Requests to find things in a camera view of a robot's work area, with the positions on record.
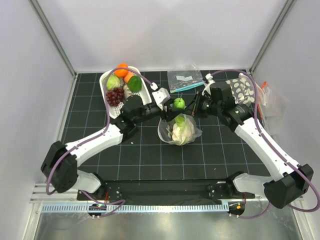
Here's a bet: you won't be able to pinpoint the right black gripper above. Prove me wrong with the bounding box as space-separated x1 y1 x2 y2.
182 91 222 119

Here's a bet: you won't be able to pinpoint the green netted melon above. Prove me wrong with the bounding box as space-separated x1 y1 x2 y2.
174 114 186 128

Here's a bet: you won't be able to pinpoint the white dotted zip bag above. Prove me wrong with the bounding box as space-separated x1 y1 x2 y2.
157 114 203 146

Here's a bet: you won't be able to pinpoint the white cauliflower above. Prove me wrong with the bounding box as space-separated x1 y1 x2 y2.
171 119 197 146

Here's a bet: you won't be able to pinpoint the white perforated plastic basket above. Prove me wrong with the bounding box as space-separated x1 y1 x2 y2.
99 66 152 119

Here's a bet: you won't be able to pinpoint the green cucumber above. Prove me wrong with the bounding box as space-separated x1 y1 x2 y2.
173 96 186 109

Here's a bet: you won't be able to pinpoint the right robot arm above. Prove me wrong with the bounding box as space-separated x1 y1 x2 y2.
184 78 315 209

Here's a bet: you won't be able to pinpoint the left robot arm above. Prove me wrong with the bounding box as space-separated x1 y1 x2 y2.
41 95 184 200

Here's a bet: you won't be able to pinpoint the blue zipper clear bag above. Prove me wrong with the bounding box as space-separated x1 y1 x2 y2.
167 63 204 94

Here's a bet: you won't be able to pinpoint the orange zipper clear bag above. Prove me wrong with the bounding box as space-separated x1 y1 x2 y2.
256 81 289 138

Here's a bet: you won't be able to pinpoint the green bell pepper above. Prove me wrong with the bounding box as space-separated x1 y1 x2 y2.
127 75 142 93

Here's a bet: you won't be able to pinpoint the black grid mat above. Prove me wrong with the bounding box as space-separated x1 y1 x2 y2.
61 72 269 181

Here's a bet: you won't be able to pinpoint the orange carrot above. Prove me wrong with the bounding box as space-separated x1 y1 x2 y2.
123 72 135 83

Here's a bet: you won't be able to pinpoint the dark red grapes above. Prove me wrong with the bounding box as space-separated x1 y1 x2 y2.
106 87 124 107

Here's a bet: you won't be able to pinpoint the orange tangerine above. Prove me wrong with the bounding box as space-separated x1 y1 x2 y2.
114 63 129 78

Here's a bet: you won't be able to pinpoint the green cabbage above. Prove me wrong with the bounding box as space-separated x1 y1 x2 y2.
106 75 122 91

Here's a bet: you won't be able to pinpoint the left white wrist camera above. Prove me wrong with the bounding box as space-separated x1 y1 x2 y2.
152 87 171 111

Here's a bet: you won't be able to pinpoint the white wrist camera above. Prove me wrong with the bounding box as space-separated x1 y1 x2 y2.
201 73 215 96
152 87 171 111

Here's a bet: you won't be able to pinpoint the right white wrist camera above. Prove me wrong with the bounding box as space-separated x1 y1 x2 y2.
201 73 215 96

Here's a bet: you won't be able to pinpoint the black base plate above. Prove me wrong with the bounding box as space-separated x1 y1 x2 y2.
76 181 255 206

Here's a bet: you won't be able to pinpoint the aluminium front rail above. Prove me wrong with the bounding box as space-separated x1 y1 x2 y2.
41 202 229 213

